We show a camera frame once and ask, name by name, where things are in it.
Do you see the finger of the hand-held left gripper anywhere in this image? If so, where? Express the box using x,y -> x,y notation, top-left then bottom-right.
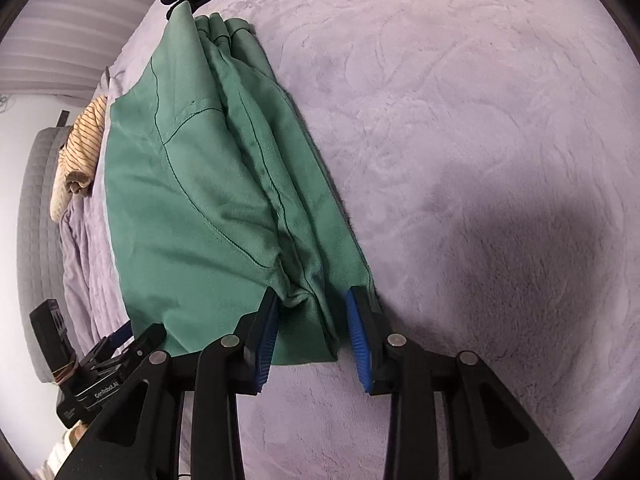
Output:
94,324 -> 135,357
119,323 -> 167,376

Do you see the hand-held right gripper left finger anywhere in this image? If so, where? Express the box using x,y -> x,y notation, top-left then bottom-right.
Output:
55,287 -> 281,480

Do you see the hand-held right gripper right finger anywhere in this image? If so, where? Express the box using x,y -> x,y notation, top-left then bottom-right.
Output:
345,285 -> 576,480

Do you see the green work jacket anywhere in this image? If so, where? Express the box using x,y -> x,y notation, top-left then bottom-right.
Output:
102,2 -> 381,366

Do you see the person's left forearm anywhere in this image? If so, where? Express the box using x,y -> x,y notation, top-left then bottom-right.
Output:
37,424 -> 92,480

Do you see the grey padded headboard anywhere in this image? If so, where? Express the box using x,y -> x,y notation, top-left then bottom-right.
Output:
17,127 -> 76,386

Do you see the beige striped cloth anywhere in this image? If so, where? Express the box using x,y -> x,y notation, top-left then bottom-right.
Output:
49,95 -> 110,221

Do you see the purple plush blanket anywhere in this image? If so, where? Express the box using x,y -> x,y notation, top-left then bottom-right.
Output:
50,0 -> 636,480

